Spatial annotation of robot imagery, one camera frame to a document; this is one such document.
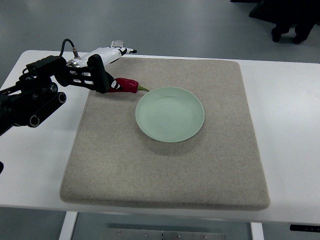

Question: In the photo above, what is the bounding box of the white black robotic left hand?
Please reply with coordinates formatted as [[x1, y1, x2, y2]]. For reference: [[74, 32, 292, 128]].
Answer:
[[67, 46, 137, 94]]

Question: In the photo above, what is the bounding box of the red chili pepper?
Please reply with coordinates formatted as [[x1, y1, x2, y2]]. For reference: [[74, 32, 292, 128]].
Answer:
[[107, 77, 149, 94]]

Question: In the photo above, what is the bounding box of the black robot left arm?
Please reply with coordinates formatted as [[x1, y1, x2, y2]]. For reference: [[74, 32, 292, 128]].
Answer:
[[0, 54, 114, 134]]

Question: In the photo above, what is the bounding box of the light green plate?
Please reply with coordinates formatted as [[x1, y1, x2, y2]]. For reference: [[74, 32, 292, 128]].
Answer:
[[135, 86, 205, 143]]

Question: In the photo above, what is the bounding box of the clear small plastic box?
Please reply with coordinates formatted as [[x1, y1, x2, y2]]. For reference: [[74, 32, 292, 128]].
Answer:
[[111, 40, 124, 48]]

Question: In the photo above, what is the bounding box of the white table leg left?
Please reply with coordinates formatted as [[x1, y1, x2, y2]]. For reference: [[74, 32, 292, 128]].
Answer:
[[58, 211, 78, 240]]

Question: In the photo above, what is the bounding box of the white table leg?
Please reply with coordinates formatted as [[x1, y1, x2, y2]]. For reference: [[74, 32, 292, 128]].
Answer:
[[250, 222, 265, 240], [58, 211, 78, 240]]

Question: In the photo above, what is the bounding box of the person in black clothing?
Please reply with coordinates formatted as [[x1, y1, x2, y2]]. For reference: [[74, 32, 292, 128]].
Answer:
[[230, 0, 320, 45]]

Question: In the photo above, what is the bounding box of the white table leg right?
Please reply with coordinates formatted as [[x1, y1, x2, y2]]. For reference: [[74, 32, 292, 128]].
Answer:
[[250, 222, 265, 240]]

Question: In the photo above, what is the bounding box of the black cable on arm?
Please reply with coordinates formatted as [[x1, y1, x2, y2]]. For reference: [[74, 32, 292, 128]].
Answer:
[[59, 38, 80, 59]]

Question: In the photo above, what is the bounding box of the grey metal base plate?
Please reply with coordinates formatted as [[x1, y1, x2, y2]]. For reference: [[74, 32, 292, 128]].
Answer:
[[102, 228, 226, 240]]

